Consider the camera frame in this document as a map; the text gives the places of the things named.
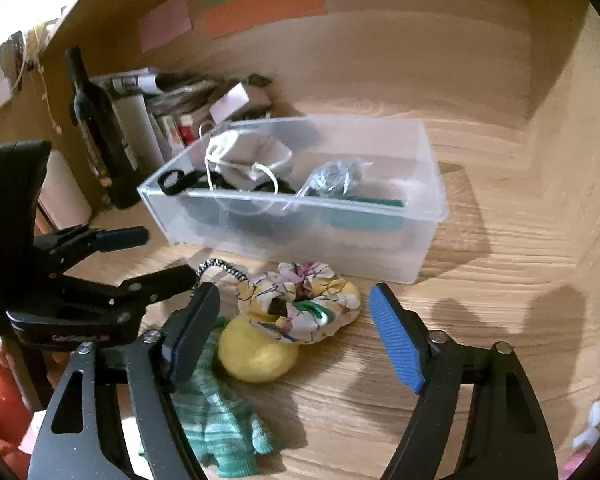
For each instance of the red cloth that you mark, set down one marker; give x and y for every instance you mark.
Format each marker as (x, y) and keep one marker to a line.
(0, 400)

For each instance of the dark glass bottle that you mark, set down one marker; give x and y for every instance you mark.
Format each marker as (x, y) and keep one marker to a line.
(105, 150)

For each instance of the pink sticky note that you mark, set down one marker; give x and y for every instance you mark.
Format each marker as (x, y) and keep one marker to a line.
(165, 22)

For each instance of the white cylinder container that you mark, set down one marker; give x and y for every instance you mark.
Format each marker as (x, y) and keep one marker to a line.
(140, 135)

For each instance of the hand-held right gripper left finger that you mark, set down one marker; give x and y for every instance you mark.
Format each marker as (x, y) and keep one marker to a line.
(196, 330)

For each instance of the clear plastic bag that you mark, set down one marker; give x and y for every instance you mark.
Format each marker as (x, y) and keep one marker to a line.
(330, 177)

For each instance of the red and white tube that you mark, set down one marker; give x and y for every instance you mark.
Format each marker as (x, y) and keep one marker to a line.
(185, 132)

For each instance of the stack of books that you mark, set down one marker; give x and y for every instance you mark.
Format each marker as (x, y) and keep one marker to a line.
(180, 87)

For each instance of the floral fabric scrunchie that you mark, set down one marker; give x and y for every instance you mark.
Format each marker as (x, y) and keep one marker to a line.
(330, 310)

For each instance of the clear plastic storage box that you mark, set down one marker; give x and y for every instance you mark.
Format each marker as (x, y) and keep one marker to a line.
(422, 210)

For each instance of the white paper tag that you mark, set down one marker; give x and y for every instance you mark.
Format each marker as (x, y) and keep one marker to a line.
(230, 102)

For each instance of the white plastic clip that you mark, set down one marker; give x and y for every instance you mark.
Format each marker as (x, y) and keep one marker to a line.
(587, 430)

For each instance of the orange sticky note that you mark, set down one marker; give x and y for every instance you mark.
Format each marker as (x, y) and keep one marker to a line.
(265, 7)

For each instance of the green striped knit cloth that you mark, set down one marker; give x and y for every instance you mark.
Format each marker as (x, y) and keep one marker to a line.
(220, 430)

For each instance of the white rounded container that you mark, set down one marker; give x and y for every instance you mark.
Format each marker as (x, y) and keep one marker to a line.
(65, 195)

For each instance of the teal cloth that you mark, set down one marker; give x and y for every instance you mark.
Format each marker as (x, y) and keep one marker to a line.
(365, 217)

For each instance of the yellow felt ball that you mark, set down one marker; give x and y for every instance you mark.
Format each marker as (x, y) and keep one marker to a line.
(255, 360)

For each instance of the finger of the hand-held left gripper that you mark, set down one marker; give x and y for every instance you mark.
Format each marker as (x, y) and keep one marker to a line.
(165, 280)
(122, 238)

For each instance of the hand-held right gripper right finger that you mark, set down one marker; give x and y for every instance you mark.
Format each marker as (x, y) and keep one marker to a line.
(395, 340)

